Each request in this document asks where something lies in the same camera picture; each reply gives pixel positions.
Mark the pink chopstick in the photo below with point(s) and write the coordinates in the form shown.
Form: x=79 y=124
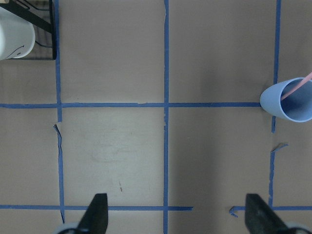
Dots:
x=299 y=85

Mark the white mug near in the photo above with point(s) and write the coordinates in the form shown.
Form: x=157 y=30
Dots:
x=17 y=36

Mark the black wire mug rack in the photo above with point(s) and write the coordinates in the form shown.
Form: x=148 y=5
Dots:
x=41 y=14

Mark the light blue plastic cup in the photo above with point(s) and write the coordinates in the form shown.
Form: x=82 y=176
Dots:
x=297 y=107

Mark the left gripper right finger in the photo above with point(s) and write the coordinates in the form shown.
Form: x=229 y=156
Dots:
x=261 y=219

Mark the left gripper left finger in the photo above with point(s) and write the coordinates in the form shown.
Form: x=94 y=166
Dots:
x=95 y=219

